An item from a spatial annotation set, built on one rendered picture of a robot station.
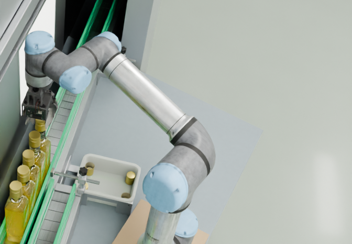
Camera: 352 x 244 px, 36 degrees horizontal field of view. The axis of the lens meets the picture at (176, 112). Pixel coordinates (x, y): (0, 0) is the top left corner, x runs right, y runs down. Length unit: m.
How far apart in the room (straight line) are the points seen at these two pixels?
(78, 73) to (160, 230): 0.48
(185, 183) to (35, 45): 0.52
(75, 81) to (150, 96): 0.20
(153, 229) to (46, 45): 0.57
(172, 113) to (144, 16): 1.02
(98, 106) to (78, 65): 0.96
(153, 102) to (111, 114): 0.91
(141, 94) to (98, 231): 0.71
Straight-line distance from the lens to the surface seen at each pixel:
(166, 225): 1.49
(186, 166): 1.34
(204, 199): 2.14
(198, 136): 1.40
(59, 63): 1.41
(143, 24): 2.41
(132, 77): 1.44
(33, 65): 1.46
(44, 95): 1.59
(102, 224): 2.01
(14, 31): 1.69
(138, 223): 1.97
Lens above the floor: 2.48
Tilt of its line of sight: 46 degrees down
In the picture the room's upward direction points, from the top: 16 degrees clockwise
